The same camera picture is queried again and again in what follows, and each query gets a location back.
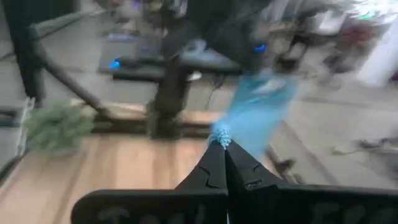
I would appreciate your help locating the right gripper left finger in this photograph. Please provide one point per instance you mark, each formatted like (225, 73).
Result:
(208, 174)

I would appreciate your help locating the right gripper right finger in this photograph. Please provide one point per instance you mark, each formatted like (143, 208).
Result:
(248, 177)

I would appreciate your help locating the blue microfiber towel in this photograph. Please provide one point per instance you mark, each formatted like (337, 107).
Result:
(258, 109)

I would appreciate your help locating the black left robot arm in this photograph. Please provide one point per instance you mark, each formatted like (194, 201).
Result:
(169, 99)

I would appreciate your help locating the grey computer desk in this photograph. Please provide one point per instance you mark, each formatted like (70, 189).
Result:
(202, 65)

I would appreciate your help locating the green artificial plant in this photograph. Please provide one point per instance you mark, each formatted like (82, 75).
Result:
(59, 126)

